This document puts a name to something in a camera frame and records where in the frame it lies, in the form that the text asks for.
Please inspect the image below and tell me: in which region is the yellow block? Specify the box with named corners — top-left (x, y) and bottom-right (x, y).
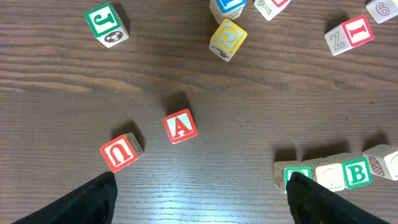
top-left (209, 19), bottom-right (248, 62)
top-left (366, 0), bottom-right (397, 24)
top-left (302, 158), bottom-right (346, 192)
top-left (362, 144), bottom-right (397, 181)

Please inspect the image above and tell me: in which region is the green R block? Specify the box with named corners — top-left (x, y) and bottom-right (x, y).
top-left (274, 161), bottom-right (312, 194)

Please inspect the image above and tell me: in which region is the green J block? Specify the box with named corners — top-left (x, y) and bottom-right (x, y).
top-left (85, 2), bottom-right (129, 48)

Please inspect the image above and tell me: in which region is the red U block lower left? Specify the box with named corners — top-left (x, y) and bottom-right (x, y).
top-left (99, 133), bottom-right (144, 173)

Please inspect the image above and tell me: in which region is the red U block upper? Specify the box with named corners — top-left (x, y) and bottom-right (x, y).
top-left (254, 0), bottom-right (291, 21)

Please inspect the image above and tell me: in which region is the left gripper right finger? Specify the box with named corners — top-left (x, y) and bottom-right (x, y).
top-left (286, 172), bottom-right (388, 224)

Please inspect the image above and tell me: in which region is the red A block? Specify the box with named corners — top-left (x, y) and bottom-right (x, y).
top-left (163, 109), bottom-right (198, 144)

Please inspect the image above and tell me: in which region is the blue P block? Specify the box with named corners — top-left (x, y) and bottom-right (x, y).
top-left (210, 0), bottom-right (246, 24)

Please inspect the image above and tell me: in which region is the red I block centre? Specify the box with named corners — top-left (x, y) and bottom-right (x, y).
top-left (324, 15), bottom-right (374, 56)

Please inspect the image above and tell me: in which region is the green B block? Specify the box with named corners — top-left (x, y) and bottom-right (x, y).
top-left (326, 152), bottom-right (373, 189)

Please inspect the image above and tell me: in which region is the red u block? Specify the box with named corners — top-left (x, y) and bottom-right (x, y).
top-left (254, 0), bottom-right (291, 21)
top-left (99, 133), bottom-right (144, 173)

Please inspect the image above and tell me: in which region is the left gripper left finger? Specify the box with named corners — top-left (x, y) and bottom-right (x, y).
top-left (13, 171), bottom-right (118, 224)

